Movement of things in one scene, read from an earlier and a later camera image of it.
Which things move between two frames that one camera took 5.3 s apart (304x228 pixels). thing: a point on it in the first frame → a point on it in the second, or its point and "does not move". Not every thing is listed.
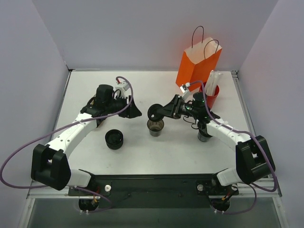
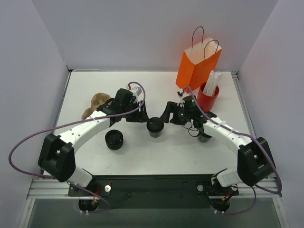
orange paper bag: [197, 63] does not move
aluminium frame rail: [265, 189] does not move
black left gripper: [129, 106] → [134, 113]
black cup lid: [152, 113] → [155, 124]
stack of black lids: [114, 138] does not move
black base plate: [154, 191] does not move
